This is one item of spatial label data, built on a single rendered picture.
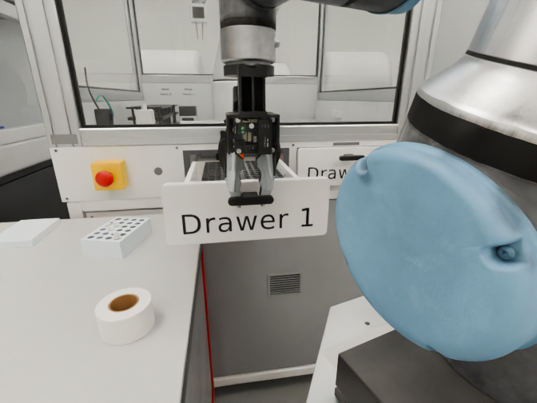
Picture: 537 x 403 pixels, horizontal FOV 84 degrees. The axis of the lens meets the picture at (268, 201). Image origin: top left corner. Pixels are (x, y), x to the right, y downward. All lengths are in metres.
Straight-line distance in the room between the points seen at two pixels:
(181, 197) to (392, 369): 0.38
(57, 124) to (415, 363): 0.87
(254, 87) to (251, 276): 0.70
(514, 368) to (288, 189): 0.36
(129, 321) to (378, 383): 0.30
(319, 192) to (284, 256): 0.48
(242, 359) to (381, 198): 1.10
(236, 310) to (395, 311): 0.92
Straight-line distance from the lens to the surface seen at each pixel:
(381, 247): 0.18
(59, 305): 0.58
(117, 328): 0.45
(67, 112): 0.91
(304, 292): 1.08
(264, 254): 0.97
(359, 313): 0.49
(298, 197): 0.53
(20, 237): 0.84
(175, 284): 0.56
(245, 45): 0.42
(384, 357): 0.35
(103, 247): 0.68
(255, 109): 0.43
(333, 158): 0.88
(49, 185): 1.69
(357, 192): 0.18
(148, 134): 0.85
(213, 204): 0.52
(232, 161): 0.45
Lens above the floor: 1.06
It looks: 19 degrees down
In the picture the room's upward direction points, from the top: straight up
